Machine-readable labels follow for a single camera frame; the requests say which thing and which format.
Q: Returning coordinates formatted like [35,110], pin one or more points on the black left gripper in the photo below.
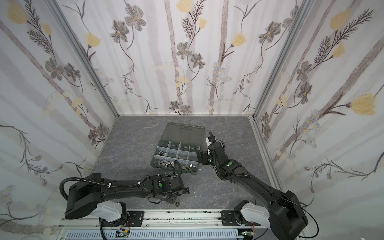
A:
[179,186]

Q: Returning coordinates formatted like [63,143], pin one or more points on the white perforated cable duct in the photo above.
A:
[180,234]

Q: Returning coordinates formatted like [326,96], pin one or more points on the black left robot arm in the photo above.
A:
[101,197]

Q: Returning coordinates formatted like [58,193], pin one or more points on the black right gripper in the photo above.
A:
[213,147]

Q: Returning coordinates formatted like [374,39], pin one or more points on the aluminium corner post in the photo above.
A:
[298,22]
[80,52]

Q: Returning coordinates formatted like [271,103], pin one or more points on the left aluminium corner post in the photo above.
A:
[80,52]

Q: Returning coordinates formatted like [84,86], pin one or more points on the green plastic organizer box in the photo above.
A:
[182,142]

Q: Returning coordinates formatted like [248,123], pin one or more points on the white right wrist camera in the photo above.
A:
[208,142]

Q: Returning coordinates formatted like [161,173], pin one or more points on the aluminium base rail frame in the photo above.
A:
[173,220]

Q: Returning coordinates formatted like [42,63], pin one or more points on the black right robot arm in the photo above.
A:
[281,212]

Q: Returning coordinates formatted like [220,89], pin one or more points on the right aluminium corner post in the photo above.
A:
[298,22]

